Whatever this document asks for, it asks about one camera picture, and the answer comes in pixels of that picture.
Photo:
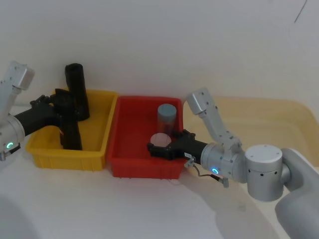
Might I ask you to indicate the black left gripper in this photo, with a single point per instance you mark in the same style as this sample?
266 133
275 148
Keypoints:
37 118

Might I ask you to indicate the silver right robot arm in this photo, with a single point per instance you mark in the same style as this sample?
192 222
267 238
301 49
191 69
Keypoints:
264 169

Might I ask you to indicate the clear tube with grey cap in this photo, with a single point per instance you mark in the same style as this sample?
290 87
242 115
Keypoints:
166 117

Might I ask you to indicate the white table cloth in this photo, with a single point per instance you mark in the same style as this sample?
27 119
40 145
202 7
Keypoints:
124 206

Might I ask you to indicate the beige plastic tray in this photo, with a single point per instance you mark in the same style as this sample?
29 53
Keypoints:
261 119

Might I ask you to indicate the red plastic bin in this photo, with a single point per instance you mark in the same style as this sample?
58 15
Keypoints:
132 129

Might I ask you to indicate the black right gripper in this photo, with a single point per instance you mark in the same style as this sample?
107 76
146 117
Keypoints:
189 150

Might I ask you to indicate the black cylinder roll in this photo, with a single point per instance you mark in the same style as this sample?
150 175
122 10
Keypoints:
77 87

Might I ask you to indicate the yellow plastic bin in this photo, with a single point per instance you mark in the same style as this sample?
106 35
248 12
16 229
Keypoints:
99 119

